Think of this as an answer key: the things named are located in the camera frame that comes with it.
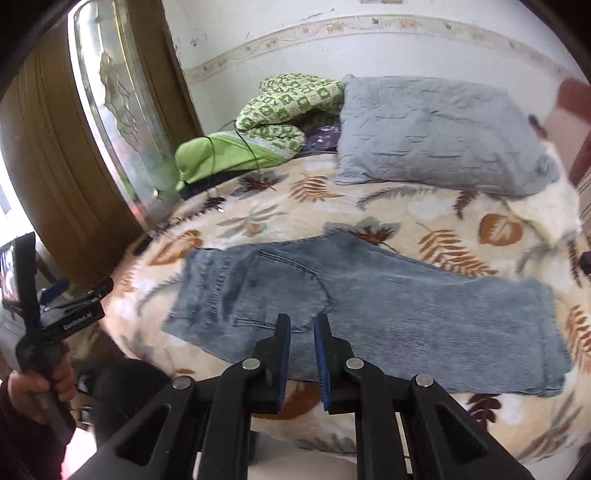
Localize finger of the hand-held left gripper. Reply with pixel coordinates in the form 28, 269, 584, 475
44, 278, 70, 303
69, 276, 115, 305

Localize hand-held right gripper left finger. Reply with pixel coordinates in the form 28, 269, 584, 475
69, 314, 293, 480

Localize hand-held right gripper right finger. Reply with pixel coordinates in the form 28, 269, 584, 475
313, 314, 532, 480

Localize grey-blue denim pants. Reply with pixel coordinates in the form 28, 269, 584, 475
161, 231, 573, 398

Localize person's left forearm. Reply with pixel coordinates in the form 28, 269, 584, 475
0, 378, 65, 480

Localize person's left hand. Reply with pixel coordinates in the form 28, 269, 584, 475
7, 351, 77, 423

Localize wooden door with glass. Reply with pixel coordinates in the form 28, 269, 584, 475
0, 0, 204, 287

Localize leaf print blanket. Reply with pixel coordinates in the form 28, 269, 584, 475
99, 154, 591, 467

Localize light green cloth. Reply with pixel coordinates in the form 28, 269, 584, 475
174, 130, 289, 192

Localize purple cloth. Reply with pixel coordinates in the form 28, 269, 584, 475
302, 122, 342, 153

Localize grey quilted pillow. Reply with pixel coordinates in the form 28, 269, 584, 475
333, 74, 561, 199

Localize green patterned quilt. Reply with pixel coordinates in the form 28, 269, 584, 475
235, 74, 346, 155

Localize cream white pillow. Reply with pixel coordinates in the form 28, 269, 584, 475
508, 138, 583, 245

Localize striped cushion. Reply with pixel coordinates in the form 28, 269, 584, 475
570, 166, 591, 213

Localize pink padded headboard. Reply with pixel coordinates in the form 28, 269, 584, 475
542, 78, 591, 185

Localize thin black cable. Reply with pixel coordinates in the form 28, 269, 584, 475
203, 121, 259, 215

